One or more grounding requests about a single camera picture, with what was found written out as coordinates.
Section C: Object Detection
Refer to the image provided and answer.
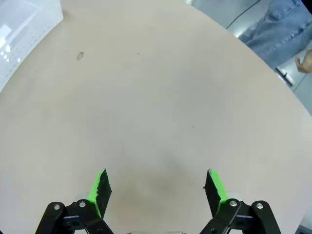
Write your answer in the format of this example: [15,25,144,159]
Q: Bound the right gripper black green right finger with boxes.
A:
[199,168,281,234]

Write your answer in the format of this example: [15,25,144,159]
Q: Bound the right gripper black green left finger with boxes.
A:
[35,168,115,234]

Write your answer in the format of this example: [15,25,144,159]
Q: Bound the white perforated plastic basket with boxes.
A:
[0,0,64,93]

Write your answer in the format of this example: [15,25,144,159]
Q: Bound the person's left hand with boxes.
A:
[295,48,312,73]

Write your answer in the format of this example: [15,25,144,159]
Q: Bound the grey metal table foot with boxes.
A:
[275,67,294,86]

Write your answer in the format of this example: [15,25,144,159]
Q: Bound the person black shirt blue jeans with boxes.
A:
[237,0,312,69]

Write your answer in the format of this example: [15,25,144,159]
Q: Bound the black floor cable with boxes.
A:
[226,0,261,29]

